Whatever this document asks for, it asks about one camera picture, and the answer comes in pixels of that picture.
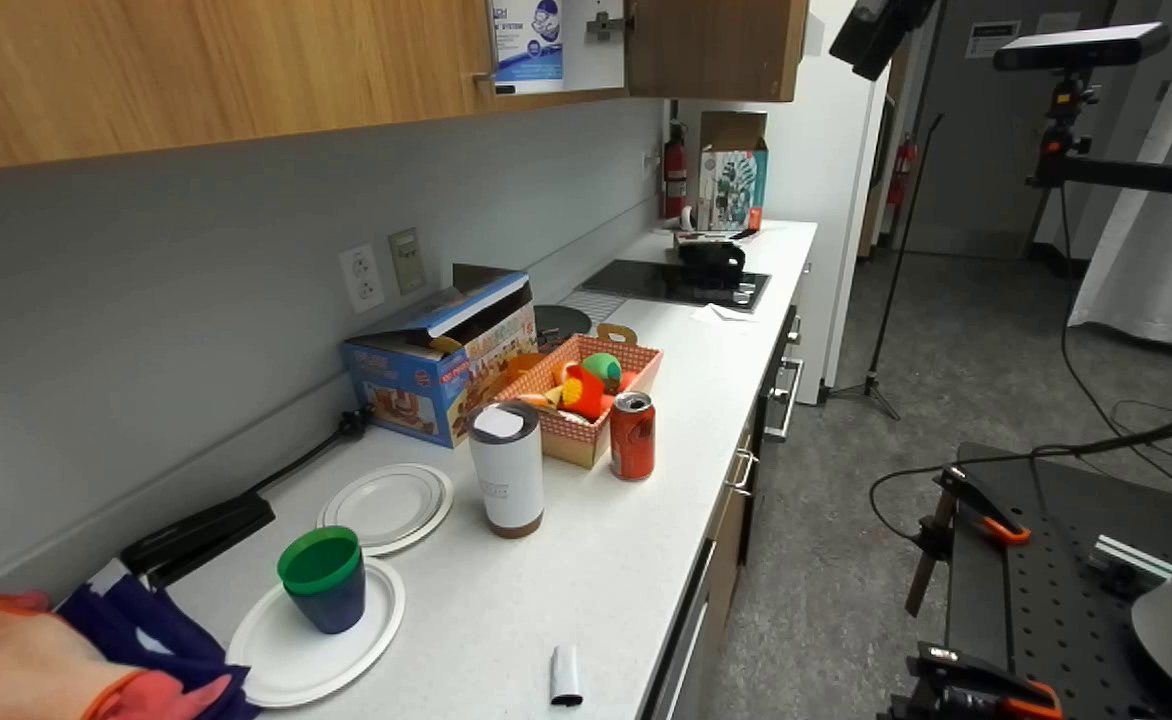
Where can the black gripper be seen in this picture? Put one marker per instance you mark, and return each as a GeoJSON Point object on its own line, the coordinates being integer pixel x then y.
{"type": "Point", "coordinates": [885, 31]}

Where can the wooden cupboard door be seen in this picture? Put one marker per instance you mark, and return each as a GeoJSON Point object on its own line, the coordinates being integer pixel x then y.
{"type": "Point", "coordinates": [210, 65]}
{"type": "Point", "coordinates": [716, 46]}

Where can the metal door hinge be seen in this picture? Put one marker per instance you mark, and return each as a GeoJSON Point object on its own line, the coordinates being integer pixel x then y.
{"type": "Point", "coordinates": [605, 27]}

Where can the tall white fridge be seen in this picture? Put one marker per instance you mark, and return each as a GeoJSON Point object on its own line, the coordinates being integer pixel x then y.
{"type": "Point", "coordinates": [837, 202]}

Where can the brown cardboard box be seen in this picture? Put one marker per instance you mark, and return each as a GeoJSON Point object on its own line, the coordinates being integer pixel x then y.
{"type": "Point", "coordinates": [735, 131]}

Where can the thin black light stand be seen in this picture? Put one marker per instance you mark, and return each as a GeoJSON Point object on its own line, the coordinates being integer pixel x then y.
{"type": "Point", "coordinates": [915, 241]}

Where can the blue white package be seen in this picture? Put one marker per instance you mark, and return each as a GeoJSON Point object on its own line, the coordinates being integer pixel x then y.
{"type": "Point", "coordinates": [728, 184]}

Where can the black pot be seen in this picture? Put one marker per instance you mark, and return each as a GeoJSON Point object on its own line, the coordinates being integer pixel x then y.
{"type": "Point", "coordinates": [711, 262]}

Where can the black induction cooktop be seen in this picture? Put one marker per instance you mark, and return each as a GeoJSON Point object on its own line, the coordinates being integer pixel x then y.
{"type": "Point", "coordinates": [645, 282]}

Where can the white fabric drape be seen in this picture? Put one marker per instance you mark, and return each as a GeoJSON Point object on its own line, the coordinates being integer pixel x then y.
{"type": "Point", "coordinates": [1158, 264]}

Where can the grey round plate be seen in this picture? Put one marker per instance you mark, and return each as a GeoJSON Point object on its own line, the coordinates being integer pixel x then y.
{"type": "Point", "coordinates": [562, 325]}

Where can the green toy ball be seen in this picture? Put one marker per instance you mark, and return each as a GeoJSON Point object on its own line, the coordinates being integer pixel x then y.
{"type": "Point", "coordinates": [603, 367]}

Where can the red toy fruit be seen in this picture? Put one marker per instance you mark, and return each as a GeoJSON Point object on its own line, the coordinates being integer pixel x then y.
{"type": "Point", "coordinates": [588, 399]}

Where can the red soda can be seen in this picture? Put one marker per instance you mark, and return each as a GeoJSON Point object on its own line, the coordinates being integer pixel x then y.
{"type": "Point", "coordinates": [632, 442]}

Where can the orange toy fruit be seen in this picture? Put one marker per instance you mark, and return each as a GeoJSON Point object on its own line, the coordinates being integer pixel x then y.
{"type": "Point", "coordinates": [553, 399]}

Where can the red checked cardboard basket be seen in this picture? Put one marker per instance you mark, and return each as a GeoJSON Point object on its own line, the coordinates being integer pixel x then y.
{"type": "Point", "coordinates": [579, 439]}

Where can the lower kitchen cabinets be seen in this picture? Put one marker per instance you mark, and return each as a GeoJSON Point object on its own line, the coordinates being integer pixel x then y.
{"type": "Point", "coordinates": [725, 545]}

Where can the white tumbler brown base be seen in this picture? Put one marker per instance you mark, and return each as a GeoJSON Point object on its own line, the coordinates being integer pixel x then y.
{"type": "Point", "coordinates": [511, 475]}

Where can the blue toy food box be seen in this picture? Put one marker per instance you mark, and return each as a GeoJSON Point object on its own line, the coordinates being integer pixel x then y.
{"type": "Point", "coordinates": [424, 386]}

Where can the aluminium profile bar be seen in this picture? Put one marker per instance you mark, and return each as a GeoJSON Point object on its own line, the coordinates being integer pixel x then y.
{"type": "Point", "coordinates": [1136, 556]}

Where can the black perforated table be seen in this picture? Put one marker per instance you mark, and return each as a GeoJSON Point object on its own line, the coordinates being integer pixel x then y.
{"type": "Point", "coordinates": [1048, 601]}

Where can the white plate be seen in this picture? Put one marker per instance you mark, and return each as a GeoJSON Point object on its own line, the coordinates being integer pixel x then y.
{"type": "Point", "coordinates": [389, 507]}
{"type": "Point", "coordinates": [304, 662]}

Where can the small white marker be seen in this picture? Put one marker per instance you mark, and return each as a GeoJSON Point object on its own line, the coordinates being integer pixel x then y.
{"type": "Point", "coordinates": [565, 675]}

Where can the green cup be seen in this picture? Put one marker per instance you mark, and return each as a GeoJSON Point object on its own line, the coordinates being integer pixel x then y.
{"type": "Point", "coordinates": [325, 584]}

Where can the black stapler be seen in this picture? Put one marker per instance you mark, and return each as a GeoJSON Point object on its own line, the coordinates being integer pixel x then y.
{"type": "Point", "coordinates": [196, 538]}

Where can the dark blue cloth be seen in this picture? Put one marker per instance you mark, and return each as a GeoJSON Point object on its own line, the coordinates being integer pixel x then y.
{"type": "Point", "coordinates": [148, 628]}

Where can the red wall fire extinguisher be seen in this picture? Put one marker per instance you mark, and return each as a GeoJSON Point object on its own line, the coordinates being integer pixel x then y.
{"type": "Point", "coordinates": [901, 174]}

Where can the black stereo camera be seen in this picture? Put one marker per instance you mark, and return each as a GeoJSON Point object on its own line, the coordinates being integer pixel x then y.
{"type": "Point", "coordinates": [1084, 46]}

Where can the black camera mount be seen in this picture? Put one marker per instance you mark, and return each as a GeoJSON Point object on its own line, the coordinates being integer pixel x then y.
{"type": "Point", "coordinates": [1066, 120]}

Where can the beige wall switch plate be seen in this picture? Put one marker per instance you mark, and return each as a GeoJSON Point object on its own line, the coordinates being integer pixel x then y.
{"type": "Point", "coordinates": [407, 262]}

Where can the white wall outlet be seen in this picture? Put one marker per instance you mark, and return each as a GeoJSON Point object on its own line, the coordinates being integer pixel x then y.
{"type": "Point", "coordinates": [362, 279]}

